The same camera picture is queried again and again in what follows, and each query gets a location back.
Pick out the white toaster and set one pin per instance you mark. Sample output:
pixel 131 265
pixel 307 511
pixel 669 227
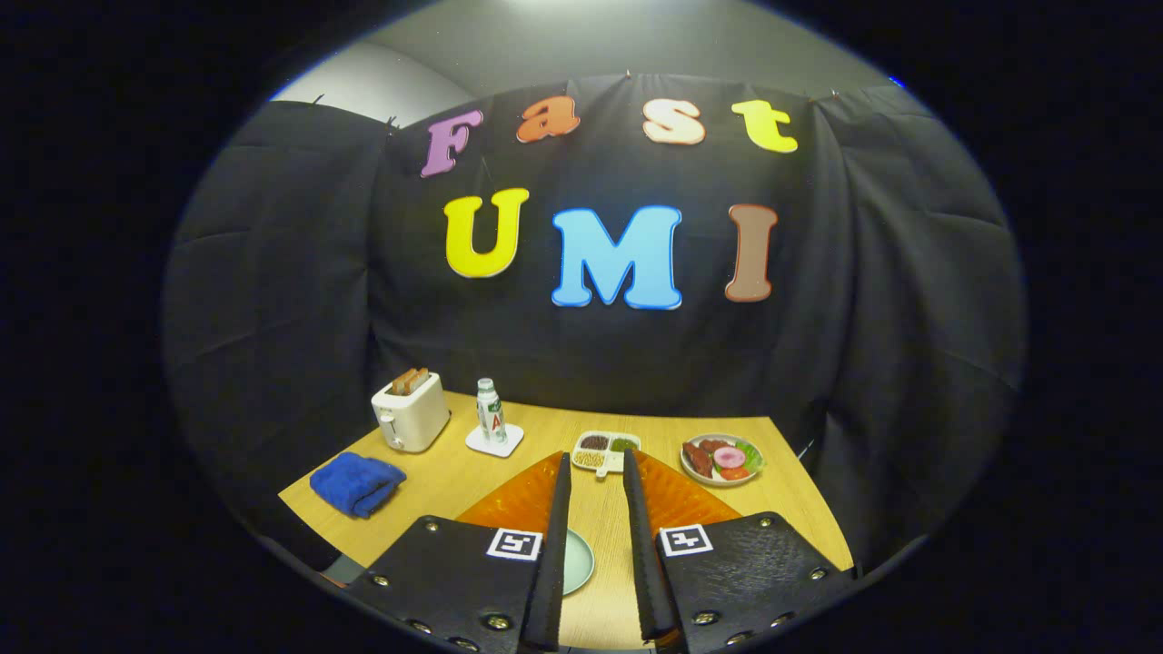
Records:
pixel 413 418

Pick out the green lettuce leaf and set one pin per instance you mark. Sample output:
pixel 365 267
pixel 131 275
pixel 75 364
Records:
pixel 752 454

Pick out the toast slice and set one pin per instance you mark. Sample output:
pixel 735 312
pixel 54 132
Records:
pixel 422 375
pixel 402 381

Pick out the red tomato slice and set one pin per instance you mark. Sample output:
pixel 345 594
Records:
pixel 734 473

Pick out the clear plastic water bottle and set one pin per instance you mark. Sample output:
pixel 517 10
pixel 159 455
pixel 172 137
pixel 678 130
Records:
pixel 492 418

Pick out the light green plate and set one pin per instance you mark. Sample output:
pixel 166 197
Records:
pixel 578 563

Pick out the pink ham slice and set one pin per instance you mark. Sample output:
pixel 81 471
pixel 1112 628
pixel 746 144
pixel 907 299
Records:
pixel 730 457

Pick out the white square coaster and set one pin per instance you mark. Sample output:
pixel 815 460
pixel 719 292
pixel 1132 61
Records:
pixel 511 443

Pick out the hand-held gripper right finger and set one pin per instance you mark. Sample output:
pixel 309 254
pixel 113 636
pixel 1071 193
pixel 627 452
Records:
pixel 647 563

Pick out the brown meat pieces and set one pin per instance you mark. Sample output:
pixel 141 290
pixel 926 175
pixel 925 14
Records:
pixel 698 459

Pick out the white divided dish of beans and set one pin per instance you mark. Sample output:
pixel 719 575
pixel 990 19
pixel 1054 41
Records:
pixel 595 450

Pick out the white plate of food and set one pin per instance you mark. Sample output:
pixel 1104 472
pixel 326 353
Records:
pixel 704 480

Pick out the blue folded towel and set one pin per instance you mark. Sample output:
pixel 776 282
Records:
pixel 359 486

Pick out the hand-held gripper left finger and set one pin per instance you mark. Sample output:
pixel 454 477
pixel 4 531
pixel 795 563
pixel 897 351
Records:
pixel 545 563

